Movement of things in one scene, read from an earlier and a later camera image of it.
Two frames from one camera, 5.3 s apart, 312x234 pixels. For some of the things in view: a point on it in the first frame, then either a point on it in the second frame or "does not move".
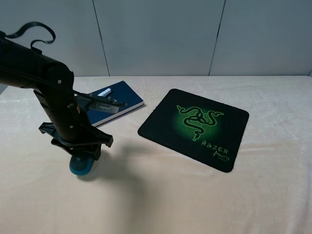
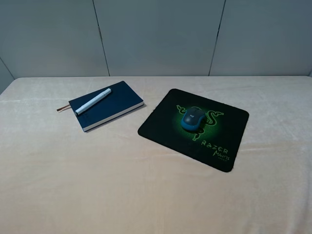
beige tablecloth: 137,186 does not move
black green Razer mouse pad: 208,131 does not move
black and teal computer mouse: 80,165 -> 192,118
